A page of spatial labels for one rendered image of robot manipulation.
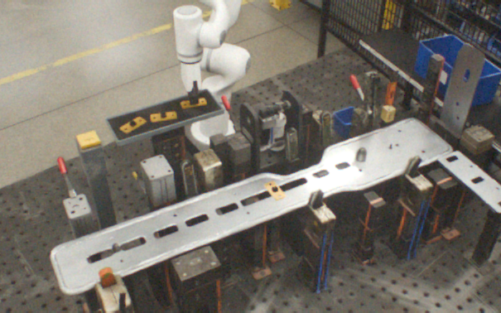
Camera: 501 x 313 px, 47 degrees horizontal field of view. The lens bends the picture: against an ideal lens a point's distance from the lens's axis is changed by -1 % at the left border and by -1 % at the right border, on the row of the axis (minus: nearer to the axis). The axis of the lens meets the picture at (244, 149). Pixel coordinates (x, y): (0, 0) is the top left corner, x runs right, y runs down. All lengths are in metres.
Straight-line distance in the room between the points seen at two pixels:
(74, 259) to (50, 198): 0.68
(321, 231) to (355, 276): 0.34
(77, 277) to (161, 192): 0.36
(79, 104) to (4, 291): 2.16
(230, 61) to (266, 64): 2.20
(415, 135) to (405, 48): 0.56
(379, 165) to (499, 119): 0.52
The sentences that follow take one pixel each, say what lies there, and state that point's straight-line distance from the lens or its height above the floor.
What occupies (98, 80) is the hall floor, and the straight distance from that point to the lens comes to 4.29.
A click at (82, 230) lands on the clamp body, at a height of 0.99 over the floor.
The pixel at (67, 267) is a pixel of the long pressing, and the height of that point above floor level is 1.00.
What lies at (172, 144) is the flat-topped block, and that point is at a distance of 1.96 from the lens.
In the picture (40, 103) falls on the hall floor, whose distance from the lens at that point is 4.18.
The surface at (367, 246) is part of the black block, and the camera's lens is 2.02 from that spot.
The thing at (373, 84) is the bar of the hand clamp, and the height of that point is 1.18.
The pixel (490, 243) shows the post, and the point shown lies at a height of 0.82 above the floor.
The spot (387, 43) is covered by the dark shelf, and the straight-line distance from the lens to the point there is 2.63.
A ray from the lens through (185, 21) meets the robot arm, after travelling 1.75.
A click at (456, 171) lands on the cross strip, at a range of 2.06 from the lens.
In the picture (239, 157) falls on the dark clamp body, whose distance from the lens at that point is 1.92.
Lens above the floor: 2.31
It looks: 41 degrees down
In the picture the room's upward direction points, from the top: straight up
